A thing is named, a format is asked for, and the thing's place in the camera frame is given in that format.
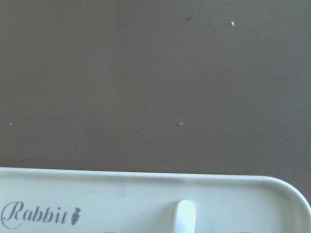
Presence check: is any white ceramic spoon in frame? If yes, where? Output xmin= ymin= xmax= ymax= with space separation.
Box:
xmin=173 ymin=200 xmax=196 ymax=233

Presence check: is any white rabbit tray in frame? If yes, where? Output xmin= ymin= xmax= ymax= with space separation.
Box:
xmin=0 ymin=167 xmax=311 ymax=233

